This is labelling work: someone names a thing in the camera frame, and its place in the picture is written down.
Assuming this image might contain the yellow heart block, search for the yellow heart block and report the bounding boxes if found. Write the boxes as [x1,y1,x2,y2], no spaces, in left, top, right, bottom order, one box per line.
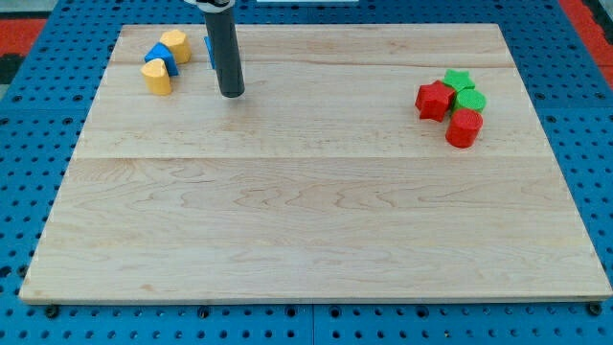
[140,58,172,96]

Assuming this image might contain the red star block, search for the red star block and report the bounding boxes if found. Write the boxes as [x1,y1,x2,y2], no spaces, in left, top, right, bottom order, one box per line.
[415,80,456,123]

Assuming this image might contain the green cylinder block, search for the green cylinder block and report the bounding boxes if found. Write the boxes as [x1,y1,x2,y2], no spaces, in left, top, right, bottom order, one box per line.
[451,88,487,113]

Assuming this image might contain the yellow pentagon block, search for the yellow pentagon block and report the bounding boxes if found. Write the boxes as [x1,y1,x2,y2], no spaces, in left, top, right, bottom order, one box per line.
[160,30,192,64]

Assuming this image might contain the blue triangle block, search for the blue triangle block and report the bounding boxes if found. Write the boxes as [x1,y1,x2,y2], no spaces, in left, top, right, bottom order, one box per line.
[144,42,179,77]

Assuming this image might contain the green star block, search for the green star block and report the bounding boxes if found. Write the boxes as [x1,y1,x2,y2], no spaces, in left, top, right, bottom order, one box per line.
[442,69,475,92]

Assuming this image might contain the light wooden board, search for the light wooden board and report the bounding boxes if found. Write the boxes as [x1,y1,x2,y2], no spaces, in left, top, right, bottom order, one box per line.
[19,24,612,305]

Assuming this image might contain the blue block behind rod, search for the blue block behind rod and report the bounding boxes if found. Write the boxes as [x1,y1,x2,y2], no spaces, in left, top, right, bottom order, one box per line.
[203,36,216,70]

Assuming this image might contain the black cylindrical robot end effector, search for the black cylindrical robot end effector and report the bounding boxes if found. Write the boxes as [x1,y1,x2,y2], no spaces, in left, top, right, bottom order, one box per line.
[204,7,245,98]

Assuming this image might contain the red cylinder block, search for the red cylinder block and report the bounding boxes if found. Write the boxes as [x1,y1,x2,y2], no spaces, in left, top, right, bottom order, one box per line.
[445,108,484,149]

